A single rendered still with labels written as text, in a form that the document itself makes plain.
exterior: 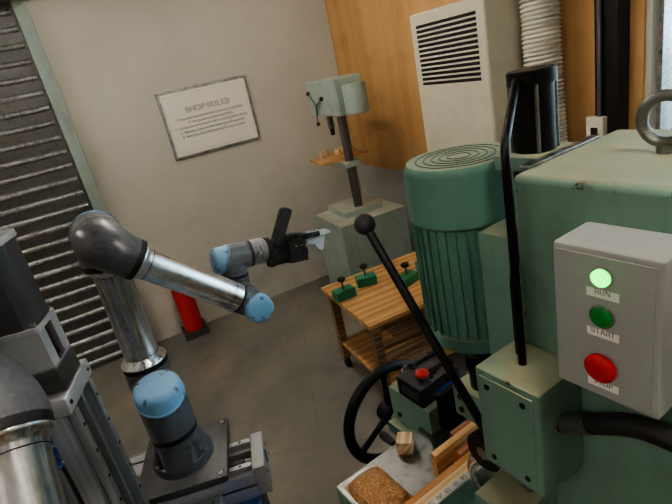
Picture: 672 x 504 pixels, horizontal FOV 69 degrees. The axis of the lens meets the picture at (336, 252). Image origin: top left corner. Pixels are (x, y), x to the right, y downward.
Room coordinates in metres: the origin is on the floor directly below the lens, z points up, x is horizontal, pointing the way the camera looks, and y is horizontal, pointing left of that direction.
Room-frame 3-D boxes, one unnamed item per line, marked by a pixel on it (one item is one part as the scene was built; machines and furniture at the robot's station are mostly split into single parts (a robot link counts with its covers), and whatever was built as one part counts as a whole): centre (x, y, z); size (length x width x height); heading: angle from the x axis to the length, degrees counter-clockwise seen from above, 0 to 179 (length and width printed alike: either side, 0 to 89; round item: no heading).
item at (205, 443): (1.03, 0.50, 0.87); 0.15 x 0.15 x 0.10
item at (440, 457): (0.77, -0.19, 0.93); 0.22 x 0.01 x 0.06; 120
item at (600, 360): (0.38, -0.22, 1.36); 0.03 x 0.01 x 0.03; 30
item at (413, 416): (0.92, -0.14, 0.91); 0.15 x 0.14 x 0.09; 120
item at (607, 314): (0.38, -0.22, 1.41); 0.02 x 0.01 x 0.02; 30
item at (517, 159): (0.62, -0.29, 1.53); 0.08 x 0.08 x 0.17; 30
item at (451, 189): (0.74, -0.22, 1.35); 0.18 x 0.18 x 0.31
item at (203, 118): (3.64, 0.66, 1.48); 0.64 x 0.02 x 0.46; 112
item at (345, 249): (3.20, -0.22, 0.79); 0.62 x 0.48 x 1.58; 20
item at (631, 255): (0.40, -0.25, 1.40); 0.10 x 0.06 x 0.16; 30
